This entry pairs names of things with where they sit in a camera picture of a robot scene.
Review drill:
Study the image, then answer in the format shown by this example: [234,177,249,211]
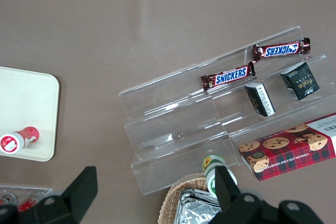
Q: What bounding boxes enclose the red tartan cookie box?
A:
[238,113,336,182]

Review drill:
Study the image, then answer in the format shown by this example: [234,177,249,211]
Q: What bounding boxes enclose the black box white label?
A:
[244,82,276,116]

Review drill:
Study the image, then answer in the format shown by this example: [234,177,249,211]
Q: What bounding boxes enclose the light wicker basket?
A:
[157,173,218,224]

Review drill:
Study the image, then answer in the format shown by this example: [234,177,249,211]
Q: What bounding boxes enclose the clear acrylic stepped stand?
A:
[118,26,336,196]

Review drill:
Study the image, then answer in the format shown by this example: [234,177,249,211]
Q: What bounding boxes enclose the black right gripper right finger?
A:
[209,165,324,224]

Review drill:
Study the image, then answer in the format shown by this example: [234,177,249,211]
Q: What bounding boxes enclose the cream plastic tray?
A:
[0,66,60,162]

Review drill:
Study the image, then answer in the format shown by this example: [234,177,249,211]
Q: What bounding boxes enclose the black box gold print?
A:
[280,62,320,101]

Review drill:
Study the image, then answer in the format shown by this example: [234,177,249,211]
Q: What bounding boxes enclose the green white yogurt bottle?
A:
[202,155,238,198]

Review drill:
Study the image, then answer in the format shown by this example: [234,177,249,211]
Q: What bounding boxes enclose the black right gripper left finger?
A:
[0,166,99,224]

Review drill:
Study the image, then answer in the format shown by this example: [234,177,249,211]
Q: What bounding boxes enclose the silver foil container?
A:
[176,188,224,224]

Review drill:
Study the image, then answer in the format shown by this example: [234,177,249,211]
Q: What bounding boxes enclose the clear acrylic bottle rack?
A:
[0,185,53,210]

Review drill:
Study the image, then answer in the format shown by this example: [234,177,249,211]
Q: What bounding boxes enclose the Snickers chocolate bar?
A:
[201,61,256,91]
[252,37,311,63]

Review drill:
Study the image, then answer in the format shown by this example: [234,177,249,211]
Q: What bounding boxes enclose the red white lidded cup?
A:
[0,126,40,155]

